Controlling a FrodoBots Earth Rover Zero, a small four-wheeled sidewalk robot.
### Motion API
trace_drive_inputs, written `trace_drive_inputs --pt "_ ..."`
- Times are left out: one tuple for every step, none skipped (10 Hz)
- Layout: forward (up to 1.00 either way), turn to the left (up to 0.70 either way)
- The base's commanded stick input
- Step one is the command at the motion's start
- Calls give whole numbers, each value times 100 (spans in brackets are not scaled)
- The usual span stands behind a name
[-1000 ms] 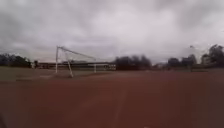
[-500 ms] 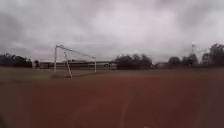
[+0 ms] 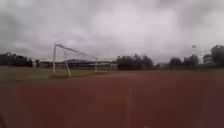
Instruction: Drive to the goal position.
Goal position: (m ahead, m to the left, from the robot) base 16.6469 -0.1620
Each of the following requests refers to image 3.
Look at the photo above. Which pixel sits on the white goal frame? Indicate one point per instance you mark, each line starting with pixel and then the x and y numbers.
pixel 54 58

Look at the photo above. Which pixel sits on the cluster of tall dark trees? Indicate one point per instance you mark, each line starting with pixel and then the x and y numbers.
pixel 133 62

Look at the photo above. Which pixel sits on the floodlight pole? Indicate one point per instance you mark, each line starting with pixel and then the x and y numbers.
pixel 194 51

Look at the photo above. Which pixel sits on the dry grass field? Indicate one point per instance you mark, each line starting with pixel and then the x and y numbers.
pixel 23 72

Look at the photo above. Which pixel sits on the round dark tree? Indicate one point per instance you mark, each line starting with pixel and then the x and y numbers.
pixel 175 62

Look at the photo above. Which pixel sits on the red dirt running track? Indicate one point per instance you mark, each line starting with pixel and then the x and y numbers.
pixel 110 100

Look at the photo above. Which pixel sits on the row of dark trees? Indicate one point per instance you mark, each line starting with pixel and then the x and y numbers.
pixel 217 55

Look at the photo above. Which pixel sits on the low dark tree line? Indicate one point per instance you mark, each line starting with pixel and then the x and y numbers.
pixel 15 60

